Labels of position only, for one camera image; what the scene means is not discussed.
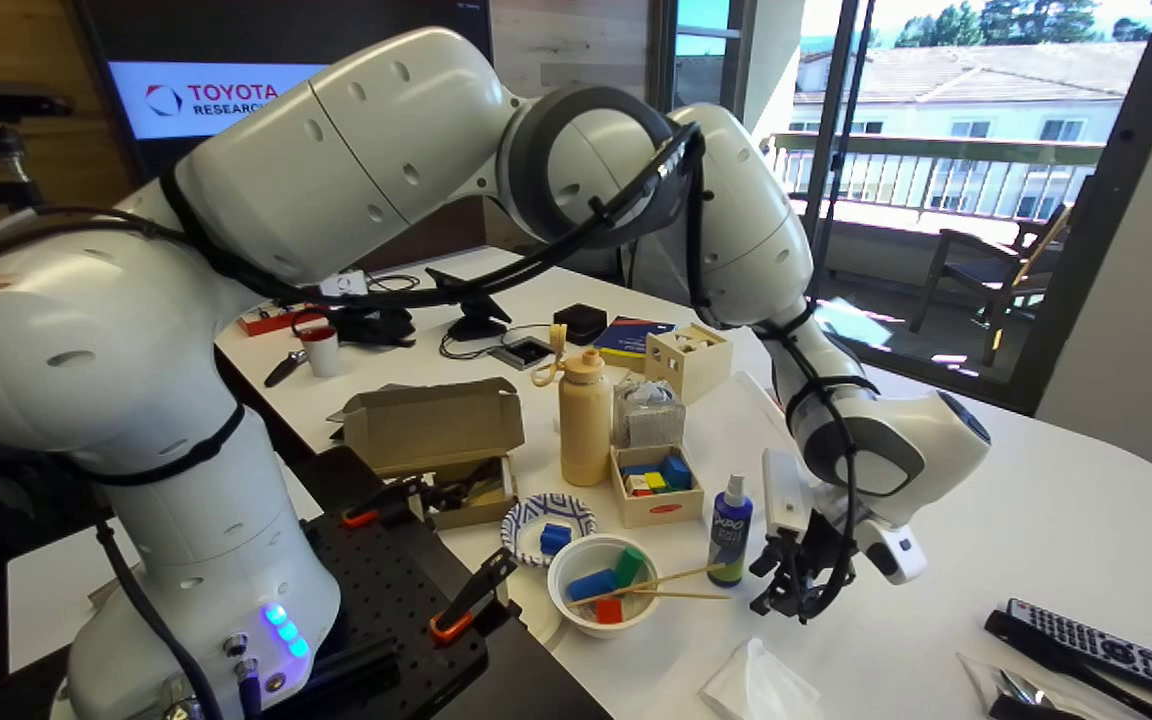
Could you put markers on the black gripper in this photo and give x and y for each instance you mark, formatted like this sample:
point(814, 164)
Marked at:
point(820, 544)

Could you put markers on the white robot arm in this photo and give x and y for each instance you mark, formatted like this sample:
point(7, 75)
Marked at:
point(71, 344)

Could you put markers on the blue bottle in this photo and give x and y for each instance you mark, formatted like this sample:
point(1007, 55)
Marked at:
point(728, 535)

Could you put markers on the tan water bottle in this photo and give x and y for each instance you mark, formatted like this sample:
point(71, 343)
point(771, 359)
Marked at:
point(584, 421)

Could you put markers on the small white cup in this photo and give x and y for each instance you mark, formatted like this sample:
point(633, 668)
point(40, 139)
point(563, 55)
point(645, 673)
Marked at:
point(322, 355)

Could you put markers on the wooden chopstick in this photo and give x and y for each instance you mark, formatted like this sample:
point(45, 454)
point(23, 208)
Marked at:
point(697, 592)
point(679, 578)

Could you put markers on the wooden block tray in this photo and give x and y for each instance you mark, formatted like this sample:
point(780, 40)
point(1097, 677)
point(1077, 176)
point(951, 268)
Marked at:
point(658, 504)

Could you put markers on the green wooden cylinder block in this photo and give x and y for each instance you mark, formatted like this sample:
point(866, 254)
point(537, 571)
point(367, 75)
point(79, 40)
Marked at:
point(631, 565)

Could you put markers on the yellow wooden cube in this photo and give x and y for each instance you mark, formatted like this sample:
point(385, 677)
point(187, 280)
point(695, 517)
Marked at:
point(645, 482)

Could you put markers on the red wooden block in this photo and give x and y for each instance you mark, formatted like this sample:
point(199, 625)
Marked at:
point(610, 608)

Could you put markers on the blue wooden cylinder block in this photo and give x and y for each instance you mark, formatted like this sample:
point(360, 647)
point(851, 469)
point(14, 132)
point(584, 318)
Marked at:
point(591, 584)

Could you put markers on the white bowl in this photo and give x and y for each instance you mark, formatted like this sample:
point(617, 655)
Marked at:
point(572, 617)

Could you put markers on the gray patterned box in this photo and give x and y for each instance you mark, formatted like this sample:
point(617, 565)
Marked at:
point(650, 414)

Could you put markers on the blue wooden cube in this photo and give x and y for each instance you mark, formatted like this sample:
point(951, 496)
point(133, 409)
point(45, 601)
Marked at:
point(555, 538)

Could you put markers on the wooden shape sorter cube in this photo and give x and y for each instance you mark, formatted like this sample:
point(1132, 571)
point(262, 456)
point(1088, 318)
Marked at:
point(690, 363)

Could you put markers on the blue patterned paper plate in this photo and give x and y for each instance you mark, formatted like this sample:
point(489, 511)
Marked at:
point(523, 535)

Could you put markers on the blue book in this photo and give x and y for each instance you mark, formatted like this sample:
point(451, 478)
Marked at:
point(631, 343)

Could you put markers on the black keyboard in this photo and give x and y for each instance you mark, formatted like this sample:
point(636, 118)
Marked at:
point(1108, 655)

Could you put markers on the black phone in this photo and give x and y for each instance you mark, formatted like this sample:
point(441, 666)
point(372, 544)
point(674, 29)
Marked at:
point(523, 355)

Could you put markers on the outdoor patio chair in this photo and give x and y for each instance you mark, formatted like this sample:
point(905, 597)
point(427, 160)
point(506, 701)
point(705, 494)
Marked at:
point(989, 267)

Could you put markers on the brown cardboard box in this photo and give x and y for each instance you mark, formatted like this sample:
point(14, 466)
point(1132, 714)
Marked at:
point(439, 425)

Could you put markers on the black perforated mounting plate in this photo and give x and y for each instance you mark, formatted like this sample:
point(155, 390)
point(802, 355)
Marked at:
point(388, 601)

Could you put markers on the black marker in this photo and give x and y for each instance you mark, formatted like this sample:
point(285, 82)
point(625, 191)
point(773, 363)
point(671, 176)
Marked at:
point(281, 368)

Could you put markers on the red flat object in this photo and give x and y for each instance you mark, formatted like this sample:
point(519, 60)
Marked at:
point(271, 323)

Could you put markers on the wall screen with logo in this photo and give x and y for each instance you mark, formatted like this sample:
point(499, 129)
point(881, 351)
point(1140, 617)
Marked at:
point(219, 100)

